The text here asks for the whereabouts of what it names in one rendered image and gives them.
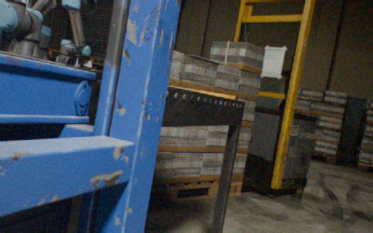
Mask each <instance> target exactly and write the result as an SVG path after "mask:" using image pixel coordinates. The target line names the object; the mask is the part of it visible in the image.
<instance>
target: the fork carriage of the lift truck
mask: <svg viewBox="0 0 373 233"><path fill-rule="evenodd" d="M244 154H246V155H248V156H247V157H248V158H247V160H246V161H245V168H244V173H243V174H244V176H243V179H242V180H243V183H247V184H250V185H251V186H252V188H253V189H257V190H259V191H262V192H263V193H264V192H267V188H268V184H269V178H270V174H271V166H272V162H273V160H272V159H268V158H266V157H263V156H260V155H253V154H250V153H244Z"/></svg>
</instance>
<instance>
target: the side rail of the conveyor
mask: <svg viewBox="0 0 373 233"><path fill-rule="evenodd" d="M66 67H71V68H74V69H77V70H84V71H87V72H92V73H96V80H94V81H92V85H91V98H90V103H89V107H88V112H87V116H88V117H89V118H90V120H89V123H88V124H87V125H92V126H95V119H96V113H97V104H98V100H99V96H100V87H101V78H102V73H103V72H99V71H96V70H90V69H87V68H80V67H76V66H68V65H66ZM245 104H246V102H244V101H242V100H241V101H238V100H232V99H228V98H225V97H222V96H215V95H209V94H206V93H201V92H195V91H189V90H185V89H182V88H179V87H169V86H168V88H167V95H166V104H165V108H164V112H163V119H162V128H171V127H198V126H224V125H242V123H243V114H244V107H245Z"/></svg>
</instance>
